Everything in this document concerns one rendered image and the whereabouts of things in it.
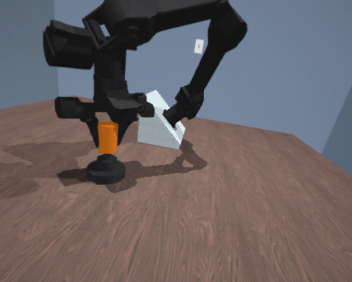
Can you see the orange cylinder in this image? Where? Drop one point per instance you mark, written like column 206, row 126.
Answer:
column 108, row 136

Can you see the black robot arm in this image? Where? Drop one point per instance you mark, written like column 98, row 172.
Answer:
column 132, row 23

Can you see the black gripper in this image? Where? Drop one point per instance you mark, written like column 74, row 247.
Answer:
column 73, row 108

